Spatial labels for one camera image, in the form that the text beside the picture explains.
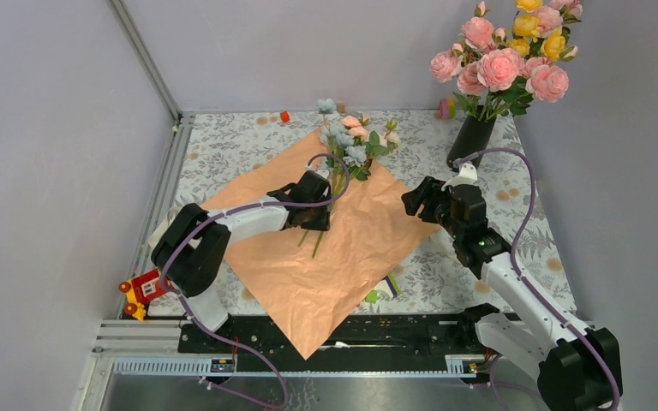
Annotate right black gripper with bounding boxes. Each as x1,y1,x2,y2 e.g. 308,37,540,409
400,176,463,240

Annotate blue flower stem bunch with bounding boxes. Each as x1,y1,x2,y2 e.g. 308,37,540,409
296,97,371,259

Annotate cream white rose stem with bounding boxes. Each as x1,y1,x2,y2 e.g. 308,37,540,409
362,117,400,166

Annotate peach wrapping paper sheet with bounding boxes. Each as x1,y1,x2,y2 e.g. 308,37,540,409
183,126,448,358

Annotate yellow rose stem bunch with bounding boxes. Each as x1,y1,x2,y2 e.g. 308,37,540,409
504,1,570,62

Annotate small pink rose stem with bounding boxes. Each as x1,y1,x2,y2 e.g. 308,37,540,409
341,116,369,141

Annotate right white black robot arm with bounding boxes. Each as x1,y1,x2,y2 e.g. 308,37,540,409
401,176,623,410

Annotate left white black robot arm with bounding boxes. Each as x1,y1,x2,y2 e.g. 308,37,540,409
147,170,332,352

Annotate black vase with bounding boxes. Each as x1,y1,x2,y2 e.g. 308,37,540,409
446,116,496,171

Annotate floral patterned table mat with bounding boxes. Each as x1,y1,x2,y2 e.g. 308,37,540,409
176,110,577,315

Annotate green long toy block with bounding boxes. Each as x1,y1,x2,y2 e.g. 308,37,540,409
386,273,401,299

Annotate white purple toy block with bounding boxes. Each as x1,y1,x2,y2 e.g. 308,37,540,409
374,277,393,300

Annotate pink yellow green toy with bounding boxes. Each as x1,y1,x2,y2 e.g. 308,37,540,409
435,98,457,120

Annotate small green toy cube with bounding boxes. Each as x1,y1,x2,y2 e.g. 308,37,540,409
364,290,379,304

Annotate pink rose stems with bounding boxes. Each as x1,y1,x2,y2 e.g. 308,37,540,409
430,1,583,120

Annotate red yellow toy truck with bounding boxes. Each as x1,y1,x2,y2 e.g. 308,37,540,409
118,269,168,321

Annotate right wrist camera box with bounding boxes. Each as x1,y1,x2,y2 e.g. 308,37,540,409
442,162,478,191

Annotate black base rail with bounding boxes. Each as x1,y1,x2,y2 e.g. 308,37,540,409
178,310,574,374

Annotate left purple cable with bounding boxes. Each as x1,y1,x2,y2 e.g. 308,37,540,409
159,152,351,411

